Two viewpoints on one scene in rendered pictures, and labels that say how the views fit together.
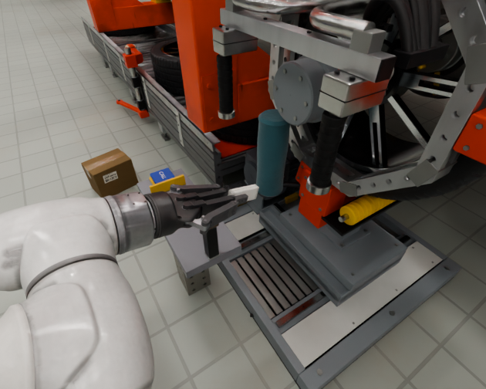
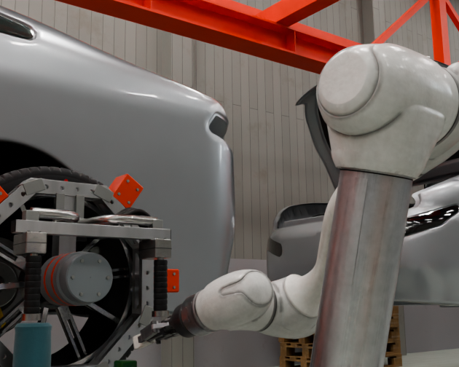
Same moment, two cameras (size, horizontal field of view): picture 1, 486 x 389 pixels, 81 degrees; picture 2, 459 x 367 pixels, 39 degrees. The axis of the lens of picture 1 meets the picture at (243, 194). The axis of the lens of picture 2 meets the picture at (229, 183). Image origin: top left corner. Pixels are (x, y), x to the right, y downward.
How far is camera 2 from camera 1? 1.63 m
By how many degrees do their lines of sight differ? 101
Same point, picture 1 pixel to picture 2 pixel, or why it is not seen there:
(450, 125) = (148, 279)
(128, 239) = not seen: hidden behind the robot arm
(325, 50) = (139, 231)
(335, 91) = (165, 245)
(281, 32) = (103, 227)
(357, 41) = (157, 223)
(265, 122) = (44, 325)
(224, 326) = not seen: outside the picture
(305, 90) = (106, 268)
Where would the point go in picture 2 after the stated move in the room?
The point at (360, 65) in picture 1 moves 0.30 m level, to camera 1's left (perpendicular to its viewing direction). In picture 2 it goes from (162, 234) to (159, 219)
